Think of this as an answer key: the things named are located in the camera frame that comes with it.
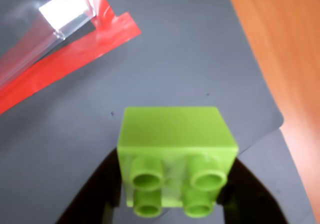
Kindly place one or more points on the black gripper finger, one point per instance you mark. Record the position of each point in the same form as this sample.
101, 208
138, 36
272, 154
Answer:
250, 199
95, 194

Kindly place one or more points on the green lego block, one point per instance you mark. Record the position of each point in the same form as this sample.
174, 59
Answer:
175, 139

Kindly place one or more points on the transparent plastic box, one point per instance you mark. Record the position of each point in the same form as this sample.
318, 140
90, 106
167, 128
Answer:
30, 21

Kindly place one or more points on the grey rubber mat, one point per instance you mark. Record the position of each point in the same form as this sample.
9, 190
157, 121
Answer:
175, 59
280, 174

